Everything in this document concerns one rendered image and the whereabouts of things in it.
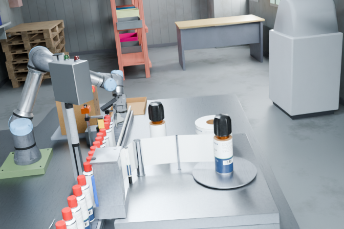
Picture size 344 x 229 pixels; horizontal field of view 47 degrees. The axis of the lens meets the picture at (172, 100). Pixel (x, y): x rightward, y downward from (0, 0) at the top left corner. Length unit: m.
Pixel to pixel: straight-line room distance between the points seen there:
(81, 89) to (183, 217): 0.72
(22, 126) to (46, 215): 0.59
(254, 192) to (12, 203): 1.15
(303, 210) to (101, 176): 2.01
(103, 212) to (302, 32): 3.51
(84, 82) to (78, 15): 7.96
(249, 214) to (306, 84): 3.29
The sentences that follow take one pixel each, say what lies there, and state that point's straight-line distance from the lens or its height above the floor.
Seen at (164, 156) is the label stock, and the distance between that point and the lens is 1.98.
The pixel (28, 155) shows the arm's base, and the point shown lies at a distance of 2.35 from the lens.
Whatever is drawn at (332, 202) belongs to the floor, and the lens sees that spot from 3.43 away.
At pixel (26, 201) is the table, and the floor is 0.83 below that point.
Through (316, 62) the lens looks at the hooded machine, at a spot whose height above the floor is 0.69.
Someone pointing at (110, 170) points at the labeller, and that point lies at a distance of 1.60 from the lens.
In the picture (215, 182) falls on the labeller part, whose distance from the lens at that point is 1.86.
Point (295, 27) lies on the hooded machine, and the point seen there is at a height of 1.10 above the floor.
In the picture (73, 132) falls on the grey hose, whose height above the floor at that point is 1.15.
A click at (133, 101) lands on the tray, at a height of 0.84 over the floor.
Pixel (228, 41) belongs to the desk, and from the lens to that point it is 7.43.
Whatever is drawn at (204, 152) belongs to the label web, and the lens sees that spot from 1.96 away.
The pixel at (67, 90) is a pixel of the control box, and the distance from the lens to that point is 1.86.
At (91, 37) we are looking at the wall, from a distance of 9.80.
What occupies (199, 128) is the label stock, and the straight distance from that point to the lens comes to 2.12.
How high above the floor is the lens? 1.85
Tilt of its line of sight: 19 degrees down
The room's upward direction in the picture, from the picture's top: 5 degrees counter-clockwise
